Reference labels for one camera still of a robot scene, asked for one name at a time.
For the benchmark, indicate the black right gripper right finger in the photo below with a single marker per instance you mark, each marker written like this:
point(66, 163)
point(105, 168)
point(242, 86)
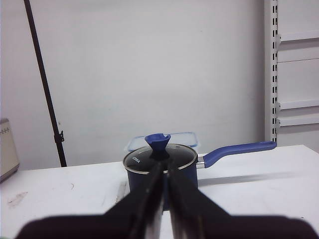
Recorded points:
point(195, 216)

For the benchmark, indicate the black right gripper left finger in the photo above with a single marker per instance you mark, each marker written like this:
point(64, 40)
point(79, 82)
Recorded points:
point(137, 216)

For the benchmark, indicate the dark blue saucepan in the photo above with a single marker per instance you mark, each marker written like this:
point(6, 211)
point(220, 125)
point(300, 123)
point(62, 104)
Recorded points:
point(203, 162)

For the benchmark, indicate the glass pot lid blue knob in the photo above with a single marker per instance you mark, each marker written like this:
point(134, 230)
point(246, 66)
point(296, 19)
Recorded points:
point(159, 150)

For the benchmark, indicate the clear plastic food container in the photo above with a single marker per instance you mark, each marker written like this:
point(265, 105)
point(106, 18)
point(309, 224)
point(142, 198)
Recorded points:
point(186, 138)

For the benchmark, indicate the black tripod pole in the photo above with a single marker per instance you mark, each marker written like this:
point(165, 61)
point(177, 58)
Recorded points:
point(58, 135)

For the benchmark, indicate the silver two-slot toaster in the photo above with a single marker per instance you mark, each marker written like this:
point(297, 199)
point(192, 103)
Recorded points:
point(9, 162)

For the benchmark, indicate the grey slotted shelf upright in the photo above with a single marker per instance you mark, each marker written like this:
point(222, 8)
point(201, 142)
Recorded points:
point(291, 72)

